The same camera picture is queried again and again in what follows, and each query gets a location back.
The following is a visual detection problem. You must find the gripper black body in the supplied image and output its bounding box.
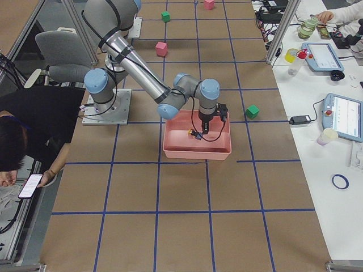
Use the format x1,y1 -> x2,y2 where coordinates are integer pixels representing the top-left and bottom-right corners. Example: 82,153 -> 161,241
198,107 -> 216,123

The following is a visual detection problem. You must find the yellow push button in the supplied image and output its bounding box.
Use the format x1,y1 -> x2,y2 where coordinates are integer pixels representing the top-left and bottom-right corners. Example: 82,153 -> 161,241
188,129 -> 203,140

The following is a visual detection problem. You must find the pink plastic bin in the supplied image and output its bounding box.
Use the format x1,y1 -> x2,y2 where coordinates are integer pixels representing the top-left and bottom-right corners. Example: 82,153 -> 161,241
163,110 -> 232,160

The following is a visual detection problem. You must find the green cube far corner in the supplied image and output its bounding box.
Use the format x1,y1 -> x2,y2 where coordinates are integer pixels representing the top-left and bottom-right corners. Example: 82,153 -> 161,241
245,104 -> 260,119

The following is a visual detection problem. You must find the pink cube near centre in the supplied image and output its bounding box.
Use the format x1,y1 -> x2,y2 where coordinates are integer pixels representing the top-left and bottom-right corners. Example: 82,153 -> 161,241
155,41 -> 168,57

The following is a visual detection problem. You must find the small black power brick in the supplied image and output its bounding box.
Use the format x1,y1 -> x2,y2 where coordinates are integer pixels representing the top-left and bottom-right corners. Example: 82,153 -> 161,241
289,115 -> 312,125

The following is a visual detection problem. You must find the red cap squeeze bottle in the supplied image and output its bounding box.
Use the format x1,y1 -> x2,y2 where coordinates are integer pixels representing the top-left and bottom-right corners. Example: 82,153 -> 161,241
288,48 -> 309,76

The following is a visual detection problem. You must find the yellow tape roll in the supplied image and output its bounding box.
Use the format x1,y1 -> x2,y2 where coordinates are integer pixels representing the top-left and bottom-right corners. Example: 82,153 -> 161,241
284,48 -> 299,63

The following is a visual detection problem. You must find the green cube near base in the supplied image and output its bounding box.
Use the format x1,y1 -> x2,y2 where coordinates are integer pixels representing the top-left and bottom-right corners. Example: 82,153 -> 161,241
161,11 -> 171,23

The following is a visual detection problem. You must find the pink cube near edge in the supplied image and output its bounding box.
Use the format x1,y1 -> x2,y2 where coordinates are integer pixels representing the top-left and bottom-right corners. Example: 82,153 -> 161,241
203,0 -> 215,10

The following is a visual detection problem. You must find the paper cup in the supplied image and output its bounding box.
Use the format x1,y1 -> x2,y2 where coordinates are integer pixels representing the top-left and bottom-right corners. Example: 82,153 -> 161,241
316,128 -> 339,146

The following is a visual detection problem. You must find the far teach pendant tablet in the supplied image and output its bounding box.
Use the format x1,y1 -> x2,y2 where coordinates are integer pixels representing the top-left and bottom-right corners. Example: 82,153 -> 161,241
301,42 -> 344,72

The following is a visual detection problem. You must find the teach pendant tablet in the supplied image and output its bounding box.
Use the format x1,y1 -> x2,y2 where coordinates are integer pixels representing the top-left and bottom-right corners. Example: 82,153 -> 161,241
301,42 -> 344,72
322,93 -> 362,143

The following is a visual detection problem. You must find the black round lid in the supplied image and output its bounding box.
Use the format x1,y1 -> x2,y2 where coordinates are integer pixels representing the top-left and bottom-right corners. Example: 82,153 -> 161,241
330,70 -> 345,82

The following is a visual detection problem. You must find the near teach pendant tablet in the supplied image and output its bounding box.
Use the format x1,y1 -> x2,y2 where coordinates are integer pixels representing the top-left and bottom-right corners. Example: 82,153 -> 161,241
322,93 -> 362,143

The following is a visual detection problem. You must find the grey office chair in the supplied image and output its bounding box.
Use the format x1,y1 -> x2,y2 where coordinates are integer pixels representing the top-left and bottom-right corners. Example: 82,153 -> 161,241
24,27 -> 92,88

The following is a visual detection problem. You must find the person in black shirt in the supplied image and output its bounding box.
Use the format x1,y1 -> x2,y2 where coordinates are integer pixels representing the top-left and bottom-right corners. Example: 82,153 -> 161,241
1,86 -> 85,187

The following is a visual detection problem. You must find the smartphone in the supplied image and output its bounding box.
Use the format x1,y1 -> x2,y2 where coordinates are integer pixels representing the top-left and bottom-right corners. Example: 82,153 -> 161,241
18,174 -> 43,199

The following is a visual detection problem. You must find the person in white sleeve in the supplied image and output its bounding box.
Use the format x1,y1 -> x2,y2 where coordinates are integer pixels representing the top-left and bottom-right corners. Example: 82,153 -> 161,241
316,1 -> 362,24

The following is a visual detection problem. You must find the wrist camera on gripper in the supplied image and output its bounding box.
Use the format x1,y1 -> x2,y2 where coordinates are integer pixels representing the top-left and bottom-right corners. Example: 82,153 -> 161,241
216,103 -> 228,123

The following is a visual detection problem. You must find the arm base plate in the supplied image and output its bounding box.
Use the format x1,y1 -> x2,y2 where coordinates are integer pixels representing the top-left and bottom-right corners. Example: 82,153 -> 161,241
128,17 -> 142,39
82,88 -> 132,125

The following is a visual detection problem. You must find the blue tape ring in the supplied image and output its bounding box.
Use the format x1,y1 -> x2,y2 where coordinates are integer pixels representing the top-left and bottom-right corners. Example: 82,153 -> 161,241
331,174 -> 349,190

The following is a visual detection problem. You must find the aluminium frame post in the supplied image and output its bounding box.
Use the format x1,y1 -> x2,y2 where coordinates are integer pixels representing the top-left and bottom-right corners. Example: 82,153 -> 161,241
265,0 -> 301,64

